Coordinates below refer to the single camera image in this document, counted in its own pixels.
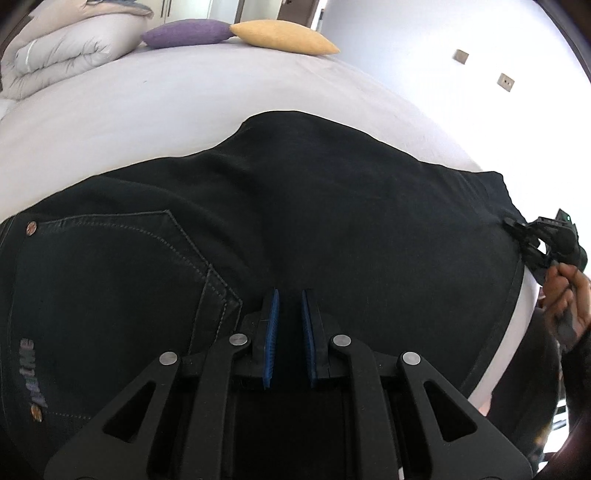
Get person's right forearm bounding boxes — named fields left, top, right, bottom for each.
left=560, top=321, right=591, bottom=462

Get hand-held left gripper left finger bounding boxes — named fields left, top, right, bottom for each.
left=44, top=288, right=281, bottom=480

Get brown door frame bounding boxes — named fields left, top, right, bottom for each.
left=277, top=0, right=327, bottom=29

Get yellow pillow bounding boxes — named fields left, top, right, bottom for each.
left=229, top=19, right=341, bottom=56

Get person's right hand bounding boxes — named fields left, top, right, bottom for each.
left=540, top=261, right=591, bottom=343

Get white bed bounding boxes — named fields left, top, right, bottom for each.
left=0, top=33, right=544, bottom=416

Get folded grey duvet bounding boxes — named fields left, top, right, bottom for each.
left=0, top=0, right=154, bottom=100

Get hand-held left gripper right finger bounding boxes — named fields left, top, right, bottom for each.
left=301, top=288, right=533, bottom=480

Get black denim pants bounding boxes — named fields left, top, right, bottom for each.
left=0, top=111, right=530, bottom=480

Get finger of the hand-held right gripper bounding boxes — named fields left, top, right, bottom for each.
left=521, top=239, right=554, bottom=283
left=503, top=216, right=542, bottom=243

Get purple pillow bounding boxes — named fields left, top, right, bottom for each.
left=141, top=19, right=233, bottom=49

